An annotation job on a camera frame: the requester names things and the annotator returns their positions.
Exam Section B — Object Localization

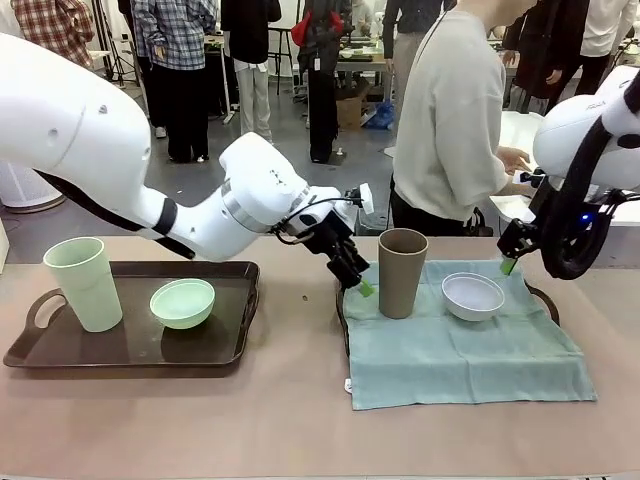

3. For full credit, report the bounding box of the black left arm cable sleeve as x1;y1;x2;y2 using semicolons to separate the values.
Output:
34;169;196;261

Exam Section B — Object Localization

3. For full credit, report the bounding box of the tall taupe cup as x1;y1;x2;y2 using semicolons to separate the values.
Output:
377;228;430;320

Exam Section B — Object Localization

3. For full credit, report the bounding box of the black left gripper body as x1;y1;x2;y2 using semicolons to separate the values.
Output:
298;209;357;261

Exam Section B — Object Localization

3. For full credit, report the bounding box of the blue plastic bag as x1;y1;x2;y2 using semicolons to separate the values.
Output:
367;98;396;132

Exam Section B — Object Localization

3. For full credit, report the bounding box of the mannequin with beige legs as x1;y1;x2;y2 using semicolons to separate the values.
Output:
382;0;441;156

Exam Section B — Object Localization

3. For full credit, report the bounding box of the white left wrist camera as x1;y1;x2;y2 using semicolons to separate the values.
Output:
344;183;375;216

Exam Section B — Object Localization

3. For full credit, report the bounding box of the thin black camera cable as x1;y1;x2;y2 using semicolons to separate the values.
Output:
272;197;364;246

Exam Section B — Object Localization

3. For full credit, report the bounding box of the white table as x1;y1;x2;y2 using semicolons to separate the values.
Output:
487;109;640;236

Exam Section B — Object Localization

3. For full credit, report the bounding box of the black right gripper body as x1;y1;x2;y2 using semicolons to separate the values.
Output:
524;192;621;241

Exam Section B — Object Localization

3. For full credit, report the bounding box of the dark brown plastic handled tray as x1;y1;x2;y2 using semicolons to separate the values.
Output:
335;277;560;359
2;260;262;370

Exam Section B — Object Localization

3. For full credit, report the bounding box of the person in white shirt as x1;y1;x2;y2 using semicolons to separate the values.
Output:
579;0;634;96

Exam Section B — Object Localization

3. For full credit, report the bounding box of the person in black with lanyard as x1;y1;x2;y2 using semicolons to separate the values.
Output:
291;0;351;165

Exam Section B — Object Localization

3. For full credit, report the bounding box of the red bag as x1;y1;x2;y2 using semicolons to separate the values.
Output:
291;9;314;47

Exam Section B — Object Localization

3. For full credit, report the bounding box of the person in blue plaid shirt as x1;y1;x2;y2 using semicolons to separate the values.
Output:
130;0;214;164

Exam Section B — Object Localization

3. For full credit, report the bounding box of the cardboard box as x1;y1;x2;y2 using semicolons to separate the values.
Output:
335;92;369;132

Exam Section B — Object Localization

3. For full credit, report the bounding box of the person in cream sweater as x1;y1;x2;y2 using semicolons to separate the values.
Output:
389;0;531;239

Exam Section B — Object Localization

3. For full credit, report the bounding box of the person in black top white trousers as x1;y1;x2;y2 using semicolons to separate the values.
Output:
219;0;282;146

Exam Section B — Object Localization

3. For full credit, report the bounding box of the person in red plaid shirt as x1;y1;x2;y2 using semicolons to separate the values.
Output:
10;0;96;71

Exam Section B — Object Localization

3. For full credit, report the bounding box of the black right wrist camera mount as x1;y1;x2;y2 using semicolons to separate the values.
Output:
518;168;554;221

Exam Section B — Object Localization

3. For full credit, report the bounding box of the pale green bowl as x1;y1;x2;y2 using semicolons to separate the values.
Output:
149;278;217;331

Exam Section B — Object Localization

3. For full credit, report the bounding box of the white bowl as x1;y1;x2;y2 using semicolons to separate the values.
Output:
441;272;506;322

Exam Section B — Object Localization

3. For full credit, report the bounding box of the person's left hand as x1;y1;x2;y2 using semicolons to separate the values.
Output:
502;148;532;175

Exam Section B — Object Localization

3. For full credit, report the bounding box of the tall pale green cup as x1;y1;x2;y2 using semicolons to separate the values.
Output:
42;237;124;334

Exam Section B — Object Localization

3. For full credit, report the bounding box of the person in black coat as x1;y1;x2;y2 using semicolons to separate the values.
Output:
502;0;586;114

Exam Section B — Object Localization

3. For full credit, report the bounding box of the teal cloth mat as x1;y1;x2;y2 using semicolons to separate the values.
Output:
337;259;599;412

